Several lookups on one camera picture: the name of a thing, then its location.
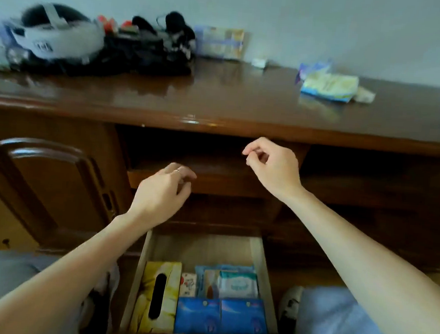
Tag person's left hand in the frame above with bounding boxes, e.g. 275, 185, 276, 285
126, 159, 199, 232

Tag white grey headset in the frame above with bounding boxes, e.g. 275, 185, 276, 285
6, 0, 108, 66

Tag open wooden drawer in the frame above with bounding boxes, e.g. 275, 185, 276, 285
117, 224, 288, 334

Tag light blue plastic packet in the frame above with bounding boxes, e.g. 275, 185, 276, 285
192, 261, 257, 303

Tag white black shoe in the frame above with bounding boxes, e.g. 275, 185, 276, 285
276, 284, 307, 334
79, 265, 120, 334

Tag dark brown wooden desk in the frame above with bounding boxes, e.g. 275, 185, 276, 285
0, 41, 440, 334

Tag white crumpled paper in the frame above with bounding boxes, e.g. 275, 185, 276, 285
352, 86, 377, 105

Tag white black right shoe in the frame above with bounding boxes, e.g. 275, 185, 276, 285
276, 284, 307, 334

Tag yellow tissue box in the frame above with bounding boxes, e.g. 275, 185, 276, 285
129, 258, 183, 334

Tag purple plastic packet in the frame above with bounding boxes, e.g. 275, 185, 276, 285
295, 58, 334, 87

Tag white black left shoe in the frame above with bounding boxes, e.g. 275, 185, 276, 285
79, 265, 120, 334

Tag small red white packet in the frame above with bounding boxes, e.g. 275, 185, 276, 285
179, 272, 199, 299

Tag person's leg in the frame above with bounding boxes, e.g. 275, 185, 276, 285
0, 250, 122, 334
294, 283, 421, 334

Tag black bag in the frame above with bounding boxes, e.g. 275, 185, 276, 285
32, 21, 198, 86

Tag black furry headphones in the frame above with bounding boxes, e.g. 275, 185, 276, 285
129, 8, 199, 61

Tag person's right leg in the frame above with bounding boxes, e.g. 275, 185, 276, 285
294, 283, 421, 334

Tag white teal wet wipes packet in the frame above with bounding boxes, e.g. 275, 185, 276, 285
217, 270, 261, 302

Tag person's right forearm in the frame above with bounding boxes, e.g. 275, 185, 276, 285
272, 185, 440, 334

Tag red orange small item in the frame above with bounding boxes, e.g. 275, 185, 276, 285
97, 15, 119, 36

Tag yellow blue tissue packet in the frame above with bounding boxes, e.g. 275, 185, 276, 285
299, 70, 361, 104

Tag wooden cabinet door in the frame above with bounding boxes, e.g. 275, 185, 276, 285
0, 114, 140, 259

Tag person's left leg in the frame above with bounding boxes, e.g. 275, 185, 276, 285
0, 250, 122, 334

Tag person's left forearm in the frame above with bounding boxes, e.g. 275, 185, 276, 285
0, 203, 157, 334

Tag person's right hand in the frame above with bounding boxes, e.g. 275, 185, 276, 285
238, 135, 311, 204

